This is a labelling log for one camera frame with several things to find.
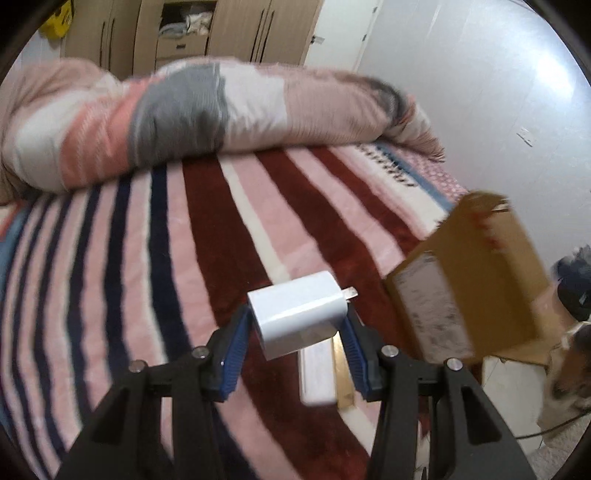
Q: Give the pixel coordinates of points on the striped fleece blanket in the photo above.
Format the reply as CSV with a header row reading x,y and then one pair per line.
x,y
184,286

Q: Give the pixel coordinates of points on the white charger plug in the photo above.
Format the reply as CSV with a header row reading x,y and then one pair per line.
x,y
300,311

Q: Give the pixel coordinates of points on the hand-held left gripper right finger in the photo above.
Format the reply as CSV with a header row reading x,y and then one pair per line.
x,y
354,355

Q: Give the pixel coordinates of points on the cardboard storage box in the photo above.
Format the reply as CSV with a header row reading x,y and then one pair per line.
x,y
182,48

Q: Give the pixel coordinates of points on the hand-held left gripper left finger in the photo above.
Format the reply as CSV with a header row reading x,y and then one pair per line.
x,y
233,355

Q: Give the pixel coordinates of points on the white door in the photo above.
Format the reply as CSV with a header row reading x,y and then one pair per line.
x,y
339,32

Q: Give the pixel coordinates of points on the pink grey folded quilt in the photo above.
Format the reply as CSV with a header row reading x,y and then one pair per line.
x,y
184,115

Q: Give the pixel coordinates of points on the yellow bag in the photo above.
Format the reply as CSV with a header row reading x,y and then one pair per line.
x,y
57,18

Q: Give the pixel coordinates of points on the brown cardboard box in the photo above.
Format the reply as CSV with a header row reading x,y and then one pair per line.
x,y
475,286

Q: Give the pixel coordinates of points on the white rectangular box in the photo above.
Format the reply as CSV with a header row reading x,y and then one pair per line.
x,y
317,376

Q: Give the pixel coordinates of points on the wooden wardrobe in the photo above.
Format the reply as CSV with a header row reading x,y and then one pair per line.
x,y
189,32

